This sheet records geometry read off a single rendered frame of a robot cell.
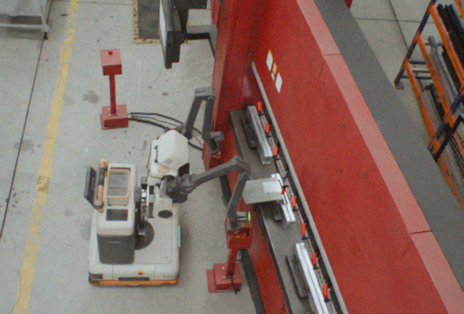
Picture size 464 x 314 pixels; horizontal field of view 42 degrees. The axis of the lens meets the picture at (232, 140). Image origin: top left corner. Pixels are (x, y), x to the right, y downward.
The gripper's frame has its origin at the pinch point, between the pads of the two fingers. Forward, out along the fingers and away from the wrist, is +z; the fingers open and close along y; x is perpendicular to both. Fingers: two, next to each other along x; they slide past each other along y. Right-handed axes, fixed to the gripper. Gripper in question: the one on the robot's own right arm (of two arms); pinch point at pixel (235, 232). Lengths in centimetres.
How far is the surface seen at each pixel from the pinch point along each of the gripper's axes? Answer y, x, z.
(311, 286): 41, -51, -7
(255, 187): 18.1, 22.2, -16.0
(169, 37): -21, 113, -82
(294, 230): 38.9, -5.5, 2.4
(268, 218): 23.1, 5.1, -1.7
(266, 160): 30, 53, -3
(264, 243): 17.8, -6.1, 10.9
